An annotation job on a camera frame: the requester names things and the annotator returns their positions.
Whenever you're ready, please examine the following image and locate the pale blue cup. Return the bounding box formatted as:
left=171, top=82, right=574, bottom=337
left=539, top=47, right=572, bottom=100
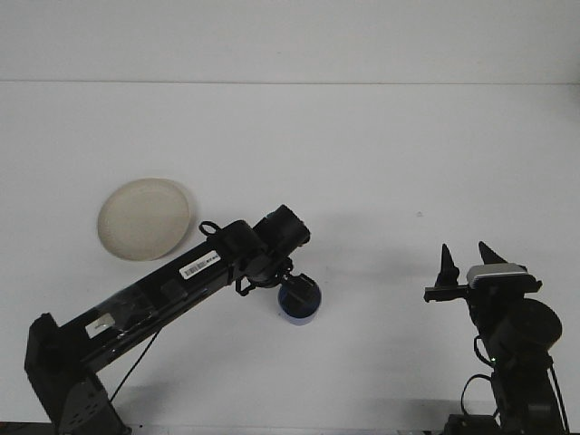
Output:
left=276, top=275, right=324, bottom=327

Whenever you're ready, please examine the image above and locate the pale round plate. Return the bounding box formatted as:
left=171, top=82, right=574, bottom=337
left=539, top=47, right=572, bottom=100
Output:
left=97, top=178, right=199, bottom=262

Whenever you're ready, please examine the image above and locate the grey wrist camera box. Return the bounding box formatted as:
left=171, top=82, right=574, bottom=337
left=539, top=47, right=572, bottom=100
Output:
left=466, top=262, right=543, bottom=292

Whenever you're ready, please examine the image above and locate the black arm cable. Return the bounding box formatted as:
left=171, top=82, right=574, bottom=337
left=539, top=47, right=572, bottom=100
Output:
left=110, top=219, right=255, bottom=403
left=460, top=334, right=570, bottom=431

